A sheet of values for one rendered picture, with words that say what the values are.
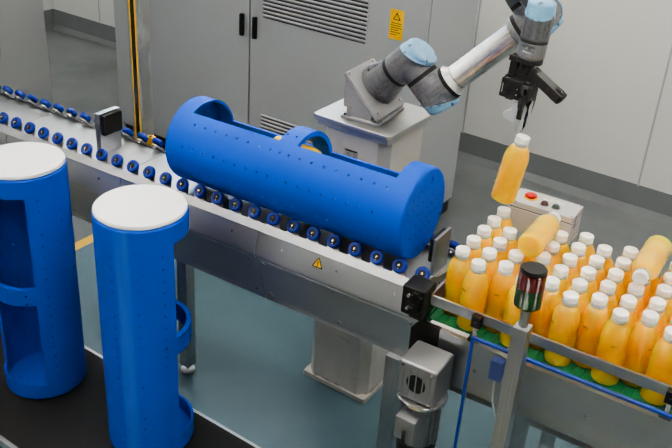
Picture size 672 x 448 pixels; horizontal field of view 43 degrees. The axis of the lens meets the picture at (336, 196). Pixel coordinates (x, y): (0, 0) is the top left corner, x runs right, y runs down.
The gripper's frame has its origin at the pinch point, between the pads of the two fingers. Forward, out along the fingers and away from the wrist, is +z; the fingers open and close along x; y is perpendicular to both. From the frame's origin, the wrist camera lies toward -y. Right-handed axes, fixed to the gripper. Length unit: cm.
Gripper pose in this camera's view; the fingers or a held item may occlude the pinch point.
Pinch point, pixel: (521, 129)
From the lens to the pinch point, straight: 239.0
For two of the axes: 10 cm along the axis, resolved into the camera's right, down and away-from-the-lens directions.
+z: -1.2, 8.9, 4.5
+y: -8.2, -3.4, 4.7
